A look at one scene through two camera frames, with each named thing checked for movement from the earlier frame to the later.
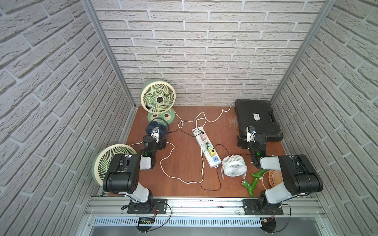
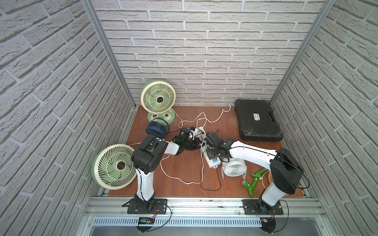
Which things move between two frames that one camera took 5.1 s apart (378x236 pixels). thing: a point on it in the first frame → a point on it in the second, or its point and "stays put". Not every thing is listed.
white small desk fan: [234, 165] stays put
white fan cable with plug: [177, 178] stays put
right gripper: [244, 142] → [210, 156]
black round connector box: [268, 224] stays put
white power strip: [211, 156] stays put
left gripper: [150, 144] → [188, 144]
